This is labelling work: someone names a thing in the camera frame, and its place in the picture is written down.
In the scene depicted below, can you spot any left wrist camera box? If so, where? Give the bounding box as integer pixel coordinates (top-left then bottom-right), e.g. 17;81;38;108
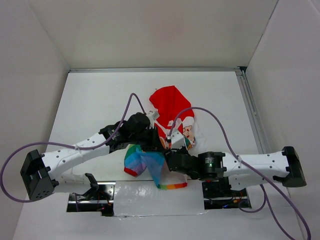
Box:
146;110;160;121

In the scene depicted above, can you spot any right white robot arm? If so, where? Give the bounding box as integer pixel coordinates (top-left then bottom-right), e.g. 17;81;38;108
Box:
164;146;307;196

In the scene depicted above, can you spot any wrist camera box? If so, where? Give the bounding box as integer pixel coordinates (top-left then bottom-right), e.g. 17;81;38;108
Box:
146;110;160;121
167;129;186;150

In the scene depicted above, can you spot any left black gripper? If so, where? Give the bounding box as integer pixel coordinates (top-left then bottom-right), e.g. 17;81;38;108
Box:
129;125;164;153

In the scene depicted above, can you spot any metal base rail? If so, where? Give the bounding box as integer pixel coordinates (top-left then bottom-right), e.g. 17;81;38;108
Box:
66;180;251;218

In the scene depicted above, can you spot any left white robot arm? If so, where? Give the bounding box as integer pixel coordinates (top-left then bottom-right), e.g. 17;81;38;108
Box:
20;111;163;202

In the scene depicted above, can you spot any white tape sheet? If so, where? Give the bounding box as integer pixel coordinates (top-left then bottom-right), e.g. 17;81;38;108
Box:
113;180;206;217

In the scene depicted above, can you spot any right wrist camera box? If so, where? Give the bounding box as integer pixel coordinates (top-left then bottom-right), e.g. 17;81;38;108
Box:
167;129;186;150

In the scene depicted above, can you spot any rainbow striped kids jacket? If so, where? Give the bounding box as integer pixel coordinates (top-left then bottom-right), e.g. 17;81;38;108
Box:
124;85;196;190

